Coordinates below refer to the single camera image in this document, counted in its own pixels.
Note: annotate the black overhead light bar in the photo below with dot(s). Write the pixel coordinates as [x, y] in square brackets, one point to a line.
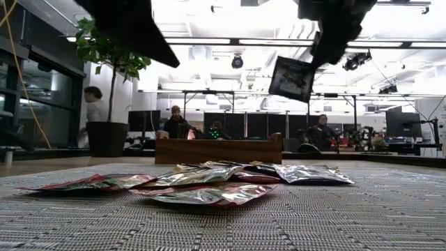
[235, 41]

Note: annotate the black plant pot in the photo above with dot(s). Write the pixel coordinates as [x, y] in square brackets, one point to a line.
[106, 139]

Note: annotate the grey woven placemat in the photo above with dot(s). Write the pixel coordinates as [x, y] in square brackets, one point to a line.
[313, 223]

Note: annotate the person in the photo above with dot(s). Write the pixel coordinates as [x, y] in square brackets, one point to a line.
[216, 131]
[322, 134]
[177, 123]
[94, 108]

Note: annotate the red tea packet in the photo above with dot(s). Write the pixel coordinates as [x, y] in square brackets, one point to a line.
[205, 194]
[94, 182]
[256, 178]

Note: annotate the black desk frame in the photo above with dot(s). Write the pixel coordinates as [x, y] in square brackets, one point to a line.
[331, 95]
[209, 92]

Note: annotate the green leafy plant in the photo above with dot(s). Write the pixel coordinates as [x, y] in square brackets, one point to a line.
[104, 52]

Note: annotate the black round overhead camera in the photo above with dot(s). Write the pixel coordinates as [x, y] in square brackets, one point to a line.
[237, 62]

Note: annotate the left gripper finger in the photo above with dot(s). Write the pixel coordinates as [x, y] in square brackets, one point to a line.
[150, 45]

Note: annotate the wooden tea box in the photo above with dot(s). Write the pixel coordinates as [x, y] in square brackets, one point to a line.
[216, 151]

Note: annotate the black computer monitor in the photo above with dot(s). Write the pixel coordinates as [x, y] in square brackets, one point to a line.
[144, 120]
[402, 125]

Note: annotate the small potted plant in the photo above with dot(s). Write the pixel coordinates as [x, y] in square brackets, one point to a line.
[379, 143]

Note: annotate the black desk partition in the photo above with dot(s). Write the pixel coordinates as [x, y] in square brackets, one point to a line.
[265, 125]

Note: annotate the white cylinder post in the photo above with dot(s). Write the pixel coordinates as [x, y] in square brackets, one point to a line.
[7, 155]

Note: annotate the black ceiling spotlight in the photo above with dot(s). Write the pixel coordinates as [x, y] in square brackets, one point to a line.
[388, 89]
[356, 60]

